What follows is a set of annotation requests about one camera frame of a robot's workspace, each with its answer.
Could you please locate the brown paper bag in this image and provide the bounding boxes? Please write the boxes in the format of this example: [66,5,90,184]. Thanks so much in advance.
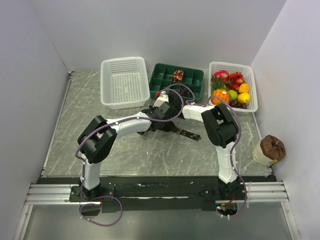
[252,135,286,167]

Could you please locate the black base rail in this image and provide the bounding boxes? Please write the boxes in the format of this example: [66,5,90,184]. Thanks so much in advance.
[37,175,276,213]

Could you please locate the black gold floral tie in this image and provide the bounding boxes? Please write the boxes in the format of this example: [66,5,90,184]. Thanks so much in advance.
[172,126,201,141]

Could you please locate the pink dragon fruit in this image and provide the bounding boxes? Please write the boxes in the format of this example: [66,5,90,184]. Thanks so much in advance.
[211,70,230,84]

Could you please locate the white empty plastic basket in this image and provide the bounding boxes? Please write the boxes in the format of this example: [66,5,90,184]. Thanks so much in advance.
[100,56,150,110]

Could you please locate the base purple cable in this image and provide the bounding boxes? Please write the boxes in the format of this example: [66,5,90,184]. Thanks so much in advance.
[79,195,124,228]

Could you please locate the yellow lemon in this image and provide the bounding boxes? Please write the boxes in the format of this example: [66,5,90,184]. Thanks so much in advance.
[237,92,251,104]

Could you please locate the orange pineapple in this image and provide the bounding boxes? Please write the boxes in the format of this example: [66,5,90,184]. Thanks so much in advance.
[211,75,230,105]

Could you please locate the dark striped rolled tie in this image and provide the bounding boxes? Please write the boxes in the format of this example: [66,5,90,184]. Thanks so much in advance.
[179,86,192,98]

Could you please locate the red floral rolled tie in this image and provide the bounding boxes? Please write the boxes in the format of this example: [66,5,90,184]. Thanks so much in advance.
[172,69,184,83]

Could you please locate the green divided organizer tray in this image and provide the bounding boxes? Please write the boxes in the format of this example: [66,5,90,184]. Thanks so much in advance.
[149,63,204,102]

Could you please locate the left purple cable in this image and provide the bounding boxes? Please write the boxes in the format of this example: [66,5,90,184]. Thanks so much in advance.
[75,87,185,201]

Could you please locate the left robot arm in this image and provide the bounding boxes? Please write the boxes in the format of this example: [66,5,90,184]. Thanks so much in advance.
[75,102,184,201]

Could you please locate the red strawberries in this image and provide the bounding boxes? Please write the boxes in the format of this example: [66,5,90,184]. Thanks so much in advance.
[226,71,245,91]

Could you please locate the orange fruit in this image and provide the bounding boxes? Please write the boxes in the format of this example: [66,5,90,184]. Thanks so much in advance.
[238,83,250,94]

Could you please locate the white fruit basket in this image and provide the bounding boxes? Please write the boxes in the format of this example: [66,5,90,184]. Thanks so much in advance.
[208,61,258,116]

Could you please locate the green apple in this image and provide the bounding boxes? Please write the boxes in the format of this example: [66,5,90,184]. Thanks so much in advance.
[228,89,238,102]

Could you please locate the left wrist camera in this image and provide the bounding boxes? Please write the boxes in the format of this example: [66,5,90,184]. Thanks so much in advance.
[153,90,169,107]

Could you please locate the dark grapes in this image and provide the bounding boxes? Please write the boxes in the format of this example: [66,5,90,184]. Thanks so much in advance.
[229,100,247,109]

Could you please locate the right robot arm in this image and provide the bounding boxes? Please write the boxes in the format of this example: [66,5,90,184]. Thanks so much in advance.
[168,93,243,200]

